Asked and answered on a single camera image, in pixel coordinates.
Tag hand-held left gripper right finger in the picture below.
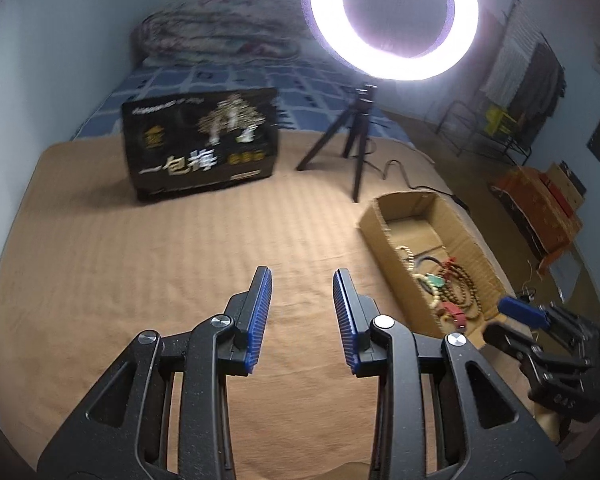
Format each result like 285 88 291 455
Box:
332 268 565 480

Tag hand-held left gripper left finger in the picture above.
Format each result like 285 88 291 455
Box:
37 266 274 480

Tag orange cardboard box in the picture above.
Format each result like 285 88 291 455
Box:
488 167 584 262

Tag person's right forearm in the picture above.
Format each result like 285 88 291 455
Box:
534 402 573 448

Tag striped towel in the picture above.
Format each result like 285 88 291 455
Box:
484 10 538 97

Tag black clothes drying rack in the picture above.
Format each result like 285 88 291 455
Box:
480 0 566 113

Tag watch with brown strap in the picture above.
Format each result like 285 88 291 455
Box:
439 302 466 326

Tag black tripod stand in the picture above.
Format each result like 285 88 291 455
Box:
296 82 381 204

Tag yellow box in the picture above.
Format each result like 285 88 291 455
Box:
484 105 516 137

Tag black power cable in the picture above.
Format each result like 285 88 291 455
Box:
370 159 471 209

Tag folded floral quilt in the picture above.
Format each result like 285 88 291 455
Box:
130 0 305 67

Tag white ring light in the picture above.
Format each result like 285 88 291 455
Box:
302 0 480 81

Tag tan blanket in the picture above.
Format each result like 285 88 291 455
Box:
0 130 555 480

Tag black snack bag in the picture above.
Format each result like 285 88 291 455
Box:
121 87 281 204

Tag dark hanging clothes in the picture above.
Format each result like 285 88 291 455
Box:
508 42 566 117

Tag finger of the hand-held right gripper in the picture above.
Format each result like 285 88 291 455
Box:
497 296 600 343
482 322 548 363

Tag brown carton with red stripe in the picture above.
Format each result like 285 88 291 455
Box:
544 160 589 202

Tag silver bangle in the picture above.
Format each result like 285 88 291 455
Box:
414 254 443 277

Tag brown bead necklace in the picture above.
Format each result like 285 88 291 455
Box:
439 259 484 322

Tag blue checkered bed sheet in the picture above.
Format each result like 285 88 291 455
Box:
70 57 411 142

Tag white bead necklace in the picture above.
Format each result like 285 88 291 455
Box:
414 274 448 312

